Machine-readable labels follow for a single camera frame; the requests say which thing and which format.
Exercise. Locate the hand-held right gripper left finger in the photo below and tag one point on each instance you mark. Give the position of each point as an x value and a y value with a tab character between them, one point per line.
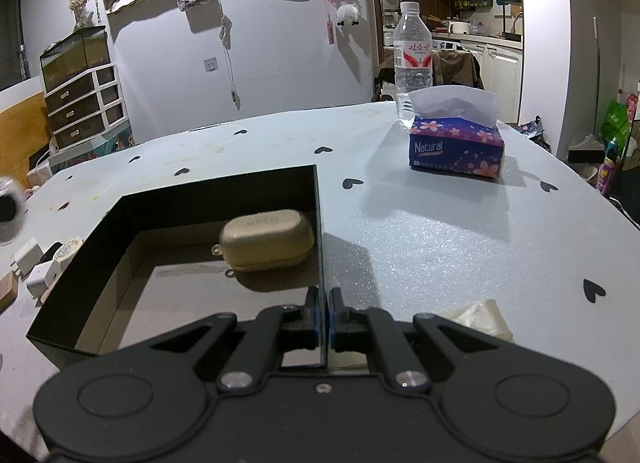
312	315

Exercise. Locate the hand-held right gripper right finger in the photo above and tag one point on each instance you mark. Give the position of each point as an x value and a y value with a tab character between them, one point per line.
333	318

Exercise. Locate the white power adapter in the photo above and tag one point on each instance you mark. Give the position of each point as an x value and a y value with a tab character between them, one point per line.
42	279
27	255

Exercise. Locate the black cardboard box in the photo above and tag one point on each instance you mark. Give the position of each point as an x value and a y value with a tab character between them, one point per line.
165	293

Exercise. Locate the wooden board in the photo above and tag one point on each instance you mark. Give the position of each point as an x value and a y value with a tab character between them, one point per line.
20	138

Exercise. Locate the beige oval case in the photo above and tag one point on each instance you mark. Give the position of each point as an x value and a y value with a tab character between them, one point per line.
267	240

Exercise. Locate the white drawer cabinet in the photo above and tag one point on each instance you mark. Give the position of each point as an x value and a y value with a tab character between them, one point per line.
85	103

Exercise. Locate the glass fish tank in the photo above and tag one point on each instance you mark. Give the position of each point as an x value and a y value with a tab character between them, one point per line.
75	55

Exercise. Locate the purple and white packet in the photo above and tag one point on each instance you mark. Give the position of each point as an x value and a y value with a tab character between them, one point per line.
455	148

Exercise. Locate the dried flower bunch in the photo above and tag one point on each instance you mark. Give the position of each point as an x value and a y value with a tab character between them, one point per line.
81	5

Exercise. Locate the clear plastic water bottle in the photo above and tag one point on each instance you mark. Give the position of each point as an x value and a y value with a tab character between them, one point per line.
412	58

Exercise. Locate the brown jacket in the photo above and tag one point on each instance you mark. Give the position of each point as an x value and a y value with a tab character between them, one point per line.
455	68

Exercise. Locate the sheep plush toy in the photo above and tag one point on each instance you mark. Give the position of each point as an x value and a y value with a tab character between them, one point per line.
347	14

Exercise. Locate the spray can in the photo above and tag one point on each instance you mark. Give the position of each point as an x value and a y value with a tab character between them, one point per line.
607	168

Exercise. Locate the white rice cooker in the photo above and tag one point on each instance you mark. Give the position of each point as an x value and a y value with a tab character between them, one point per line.
459	27

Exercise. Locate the green plastic bag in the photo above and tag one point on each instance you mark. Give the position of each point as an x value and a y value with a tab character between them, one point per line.
616	120

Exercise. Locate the wall socket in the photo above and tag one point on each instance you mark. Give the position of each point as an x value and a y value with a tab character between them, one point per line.
210	65

